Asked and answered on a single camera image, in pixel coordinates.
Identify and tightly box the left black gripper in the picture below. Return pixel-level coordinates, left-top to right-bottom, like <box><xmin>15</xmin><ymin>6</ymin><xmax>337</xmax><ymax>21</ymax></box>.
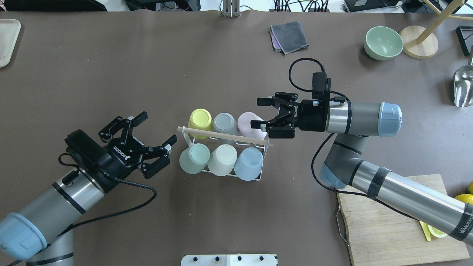
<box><xmin>98</xmin><ymin>111</ymin><xmax>178</xmax><ymax>180</ymax></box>

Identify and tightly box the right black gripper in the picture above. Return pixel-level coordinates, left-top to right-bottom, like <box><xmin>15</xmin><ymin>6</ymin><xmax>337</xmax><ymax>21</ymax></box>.
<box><xmin>250</xmin><ymin>92</ymin><xmax>330</xmax><ymax>139</ymax></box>

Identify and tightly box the pink cup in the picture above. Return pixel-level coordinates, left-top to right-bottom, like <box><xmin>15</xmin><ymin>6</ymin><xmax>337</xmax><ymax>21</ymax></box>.
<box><xmin>237</xmin><ymin>112</ymin><xmax>267</xmax><ymax>140</ymax></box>

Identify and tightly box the green cup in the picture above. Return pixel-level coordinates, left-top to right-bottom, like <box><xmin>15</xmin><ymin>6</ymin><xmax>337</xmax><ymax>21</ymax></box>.
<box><xmin>179</xmin><ymin>143</ymin><xmax>211</xmax><ymax>174</ymax></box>

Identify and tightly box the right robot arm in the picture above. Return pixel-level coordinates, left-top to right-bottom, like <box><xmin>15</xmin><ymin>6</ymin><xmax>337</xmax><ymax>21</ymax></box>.
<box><xmin>251</xmin><ymin>91</ymin><xmax>472</xmax><ymax>245</ymax></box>

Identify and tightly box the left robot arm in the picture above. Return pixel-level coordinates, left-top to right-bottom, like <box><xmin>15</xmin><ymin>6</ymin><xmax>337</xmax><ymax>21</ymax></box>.
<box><xmin>1</xmin><ymin>112</ymin><xmax>178</xmax><ymax>265</ymax></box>

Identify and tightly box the grey cup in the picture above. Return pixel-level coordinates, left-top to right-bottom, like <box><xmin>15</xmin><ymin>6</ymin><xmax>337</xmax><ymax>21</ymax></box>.
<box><xmin>213</xmin><ymin>113</ymin><xmax>239</xmax><ymax>135</ymax></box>

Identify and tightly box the light blue cup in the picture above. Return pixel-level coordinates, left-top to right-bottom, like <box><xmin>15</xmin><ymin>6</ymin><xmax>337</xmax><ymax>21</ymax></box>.
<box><xmin>234</xmin><ymin>147</ymin><xmax>263</xmax><ymax>181</ymax></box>

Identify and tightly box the white cup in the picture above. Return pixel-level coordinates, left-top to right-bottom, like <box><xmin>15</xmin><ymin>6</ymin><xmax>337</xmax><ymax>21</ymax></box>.
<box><xmin>207</xmin><ymin>144</ymin><xmax>238</xmax><ymax>176</ymax></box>

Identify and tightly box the yellow cup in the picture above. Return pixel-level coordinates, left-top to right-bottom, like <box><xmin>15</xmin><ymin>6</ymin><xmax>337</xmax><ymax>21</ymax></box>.
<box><xmin>188</xmin><ymin>108</ymin><xmax>213</xmax><ymax>131</ymax></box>

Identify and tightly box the grey folded cloth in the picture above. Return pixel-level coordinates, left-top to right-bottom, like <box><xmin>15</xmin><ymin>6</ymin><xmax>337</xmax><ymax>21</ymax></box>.
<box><xmin>270</xmin><ymin>20</ymin><xmax>309</xmax><ymax>55</ymax></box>

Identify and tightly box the green bowl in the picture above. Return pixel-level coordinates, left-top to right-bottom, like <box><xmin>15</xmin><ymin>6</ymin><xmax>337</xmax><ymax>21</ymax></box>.
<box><xmin>364</xmin><ymin>26</ymin><xmax>404</xmax><ymax>61</ymax></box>

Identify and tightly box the wooden cutting board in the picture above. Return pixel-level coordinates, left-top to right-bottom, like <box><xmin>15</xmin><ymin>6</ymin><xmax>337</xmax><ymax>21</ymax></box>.
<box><xmin>337</xmin><ymin>186</ymin><xmax>470</xmax><ymax>266</ymax></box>

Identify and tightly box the wooden mug tree stand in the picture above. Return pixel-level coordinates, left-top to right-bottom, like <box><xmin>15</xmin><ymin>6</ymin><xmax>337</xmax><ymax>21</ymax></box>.
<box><xmin>399</xmin><ymin>0</ymin><xmax>472</xmax><ymax>59</ymax></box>

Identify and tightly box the cream plastic tray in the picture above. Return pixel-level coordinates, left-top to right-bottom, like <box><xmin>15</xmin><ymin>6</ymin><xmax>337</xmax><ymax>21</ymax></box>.
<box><xmin>0</xmin><ymin>19</ymin><xmax>21</xmax><ymax>68</ymax></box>

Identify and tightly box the metal scoop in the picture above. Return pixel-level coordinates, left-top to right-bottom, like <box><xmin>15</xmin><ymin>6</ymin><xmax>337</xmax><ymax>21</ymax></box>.
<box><xmin>454</xmin><ymin>48</ymin><xmax>473</xmax><ymax>108</ymax></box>

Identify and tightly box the yellow plastic knife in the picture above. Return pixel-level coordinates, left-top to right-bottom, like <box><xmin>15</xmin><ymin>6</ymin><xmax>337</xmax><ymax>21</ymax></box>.
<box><xmin>419</xmin><ymin>221</ymin><xmax>432</xmax><ymax>241</ymax></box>

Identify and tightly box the lemon slice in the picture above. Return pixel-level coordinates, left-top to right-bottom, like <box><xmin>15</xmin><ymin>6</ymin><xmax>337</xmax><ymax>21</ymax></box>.
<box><xmin>427</xmin><ymin>225</ymin><xmax>447</xmax><ymax>238</ymax></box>

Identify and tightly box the yellow lemon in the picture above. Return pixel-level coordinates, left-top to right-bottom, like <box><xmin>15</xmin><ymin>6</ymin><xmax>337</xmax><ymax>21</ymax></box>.
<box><xmin>455</xmin><ymin>194</ymin><xmax>473</xmax><ymax>204</ymax></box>
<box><xmin>467</xmin><ymin>181</ymin><xmax>473</xmax><ymax>195</ymax></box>

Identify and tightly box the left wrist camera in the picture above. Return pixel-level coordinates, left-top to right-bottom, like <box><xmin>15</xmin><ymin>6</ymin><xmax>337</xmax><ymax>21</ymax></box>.
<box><xmin>65</xmin><ymin>130</ymin><xmax>117</xmax><ymax>193</ymax></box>

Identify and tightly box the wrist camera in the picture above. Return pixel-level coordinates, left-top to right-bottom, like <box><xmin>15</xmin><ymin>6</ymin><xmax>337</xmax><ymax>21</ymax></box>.
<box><xmin>312</xmin><ymin>71</ymin><xmax>330</xmax><ymax>101</ymax></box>
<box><xmin>65</xmin><ymin>130</ymin><xmax>117</xmax><ymax>193</ymax></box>

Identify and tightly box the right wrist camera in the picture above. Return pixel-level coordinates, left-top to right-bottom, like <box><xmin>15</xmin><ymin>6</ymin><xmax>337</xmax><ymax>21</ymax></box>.
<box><xmin>312</xmin><ymin>71</ymin><xmax>330</xmax><ymax>101</ymax></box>

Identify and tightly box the white wire cup holder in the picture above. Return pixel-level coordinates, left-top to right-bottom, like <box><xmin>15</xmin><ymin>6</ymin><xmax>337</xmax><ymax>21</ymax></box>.
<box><xmin>177</xmin><ymin>126</ymin><xmax>272</xmax><ymax>181</ymax></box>

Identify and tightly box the aluminium frame post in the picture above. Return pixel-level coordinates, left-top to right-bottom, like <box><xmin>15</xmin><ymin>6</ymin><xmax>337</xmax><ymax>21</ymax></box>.
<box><xmin>222</xmin><ymin>0</ymin><xmax>241</xmax><ymax>17</ymax></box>

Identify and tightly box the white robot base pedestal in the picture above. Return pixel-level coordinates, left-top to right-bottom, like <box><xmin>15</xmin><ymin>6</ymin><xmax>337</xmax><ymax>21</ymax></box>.
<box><xmin>181</xmin><ymin>254</ymin><xmax>279</xmax><ymax>266</ymax></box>

